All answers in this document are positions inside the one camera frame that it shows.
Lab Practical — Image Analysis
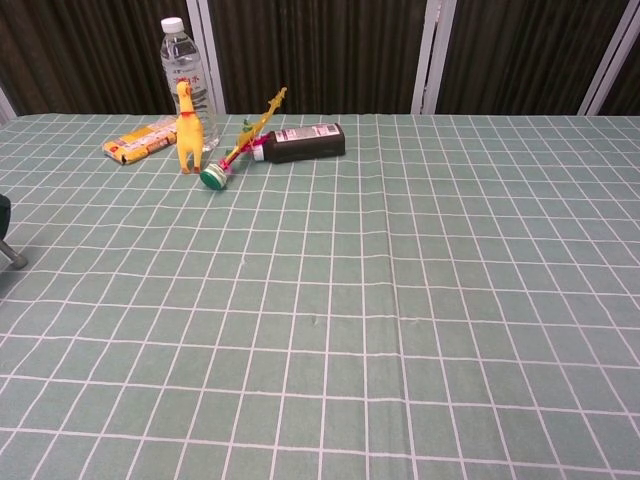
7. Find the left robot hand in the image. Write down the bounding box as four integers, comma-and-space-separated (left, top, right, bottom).
0, 194, 13, 242

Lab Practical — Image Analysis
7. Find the yellow snack package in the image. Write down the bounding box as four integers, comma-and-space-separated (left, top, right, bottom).
101, 115, 180, 167

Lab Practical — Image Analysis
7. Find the dark bottle with label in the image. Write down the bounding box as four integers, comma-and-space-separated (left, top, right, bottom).
251, 122, 348, 166

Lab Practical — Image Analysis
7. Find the yellow rubber chicken toy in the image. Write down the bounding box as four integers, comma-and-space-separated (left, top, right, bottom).
174, 81, 207, 176

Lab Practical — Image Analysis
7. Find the silver hex socket screw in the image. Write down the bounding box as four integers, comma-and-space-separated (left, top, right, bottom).
0, 241, 28, 270

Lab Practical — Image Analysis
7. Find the clear plastic water bottle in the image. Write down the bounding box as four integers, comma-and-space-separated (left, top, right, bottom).
159, 16, 222, 150

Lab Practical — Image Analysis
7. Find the colourful plastic stick toy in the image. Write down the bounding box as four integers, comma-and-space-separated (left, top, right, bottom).
199, 86, 289, 192

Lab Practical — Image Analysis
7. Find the green checked tablecloth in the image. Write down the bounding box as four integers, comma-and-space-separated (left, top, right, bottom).
0, 112, 640, 480

